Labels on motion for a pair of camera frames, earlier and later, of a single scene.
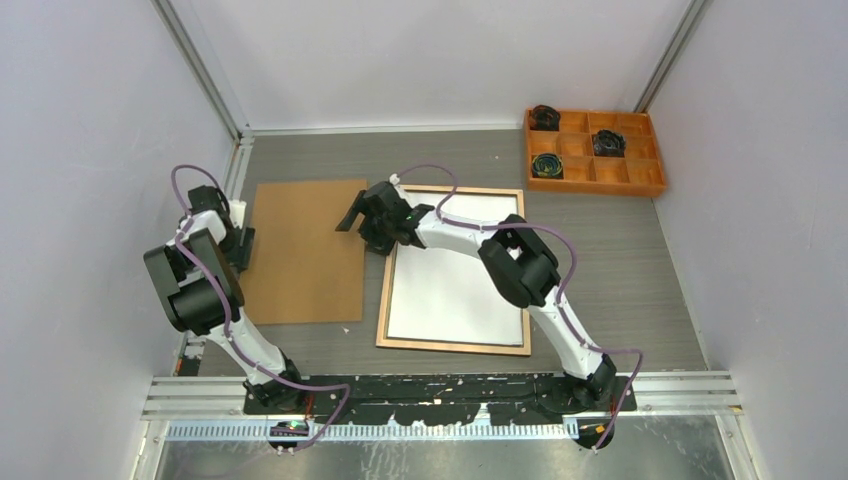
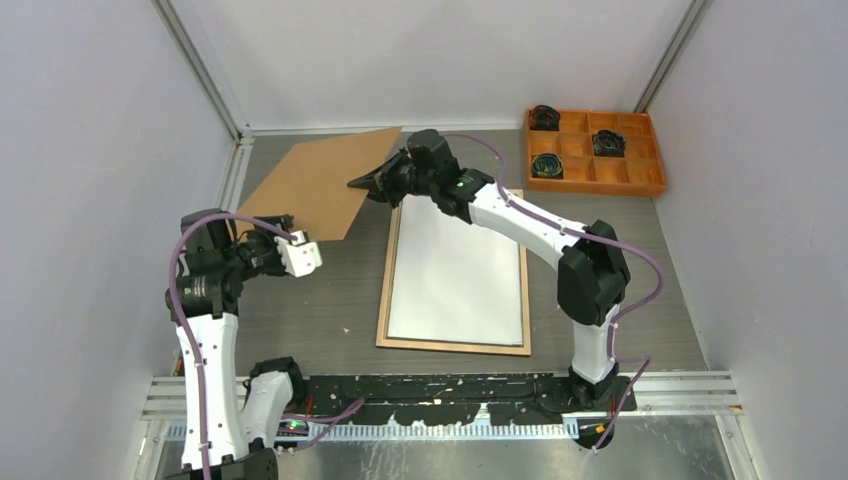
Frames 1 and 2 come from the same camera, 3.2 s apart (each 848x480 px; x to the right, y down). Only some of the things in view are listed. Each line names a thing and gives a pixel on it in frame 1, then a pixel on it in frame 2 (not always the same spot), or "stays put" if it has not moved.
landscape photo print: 445,294 stays put
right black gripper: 376,245 to 381,182
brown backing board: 304,269 to 309,189
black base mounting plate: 462,399 stays put
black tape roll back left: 544,118 stays put
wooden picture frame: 383,341 stays put
